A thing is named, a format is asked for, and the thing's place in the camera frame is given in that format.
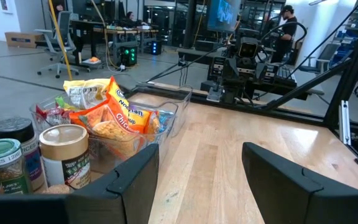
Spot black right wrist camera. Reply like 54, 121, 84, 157
237, 36, 260, 59

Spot backlit keyboard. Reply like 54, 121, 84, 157
277, 65, 298, 85

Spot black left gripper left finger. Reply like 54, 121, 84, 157
65, 142, 161, 224

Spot black pillar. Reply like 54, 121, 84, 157
181, 0, 198, 50

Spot green lid herb jar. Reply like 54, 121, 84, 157
0, 138, 30, 195

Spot computer tower green lights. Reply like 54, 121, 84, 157
118, 45, 139, 67

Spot yellow Maruchan ramen pack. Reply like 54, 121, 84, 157
62, 77, 112, 110

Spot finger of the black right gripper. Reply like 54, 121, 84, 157
256, 61, 280, 84
208, 55, 227, 82

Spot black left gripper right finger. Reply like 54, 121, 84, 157
241, 141, 358, 224

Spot green red noodle pack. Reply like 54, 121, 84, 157
35, 95, 74, 126

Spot black lid purple label jar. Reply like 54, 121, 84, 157
0, 116, 47, 191

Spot wooden top desk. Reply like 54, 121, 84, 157
70, 19, 160, 65

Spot person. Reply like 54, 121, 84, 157
270, 4, 299, 65
121, 11, 144, 29

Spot computer tower blue lights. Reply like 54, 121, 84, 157
150, 39, 163, 56

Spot yellow cable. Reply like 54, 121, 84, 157
47, 0, 74, 82

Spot framed wall picture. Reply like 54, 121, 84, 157
0, 0, 14, 15

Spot white metal bracket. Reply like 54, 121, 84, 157
338, 99, 353, 147

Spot tan lid furikake jar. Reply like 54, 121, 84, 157
38, 123, 92, 191

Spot orange Maruchan ramen pack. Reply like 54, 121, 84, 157
69, 75, 155, 157

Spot large display screen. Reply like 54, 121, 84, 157
206, 0, 242, 34

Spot cardboard box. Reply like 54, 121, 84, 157
4, 30, 45, 49

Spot grey office chair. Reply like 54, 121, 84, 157
34, 11, 81, 79
299, 42, 342, 75

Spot black table frame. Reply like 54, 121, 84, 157
126, 0, 358, 170

